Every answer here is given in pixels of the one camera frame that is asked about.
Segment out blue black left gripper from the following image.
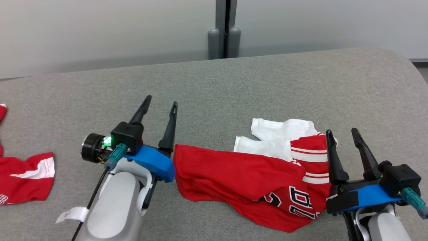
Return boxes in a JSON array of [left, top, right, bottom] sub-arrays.
[[81, 95, 178, 183]]

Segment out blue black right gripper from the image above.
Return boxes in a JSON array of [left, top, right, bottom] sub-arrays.
[[326, 128, 405, 215]]

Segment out red Bulls basketball jersey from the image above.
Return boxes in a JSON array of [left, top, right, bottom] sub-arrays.
[[173, 118, 338, 233]]

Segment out red shorts with white stripe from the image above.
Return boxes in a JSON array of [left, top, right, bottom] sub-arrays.
[[0, 104, 56, 205]]

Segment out black left cable teal plug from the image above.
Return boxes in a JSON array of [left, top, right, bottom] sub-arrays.
[[72, 143, 127, 241]]

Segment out black cable teal plug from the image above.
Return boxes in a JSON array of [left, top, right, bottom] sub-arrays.
[[401, 187, 428, 220], [72, 143, 127, 241]]

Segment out black right cable teal plug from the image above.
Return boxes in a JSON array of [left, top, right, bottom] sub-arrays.
[[401, 187, 428, 220]]

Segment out grey cylindrical post foot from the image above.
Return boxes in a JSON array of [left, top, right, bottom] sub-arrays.
[[208, 28, 220, 60], [228, 27, 241, 58]]

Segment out grey partition frame post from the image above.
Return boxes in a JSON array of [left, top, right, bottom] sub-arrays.
[[215, 0, 238, 59]]

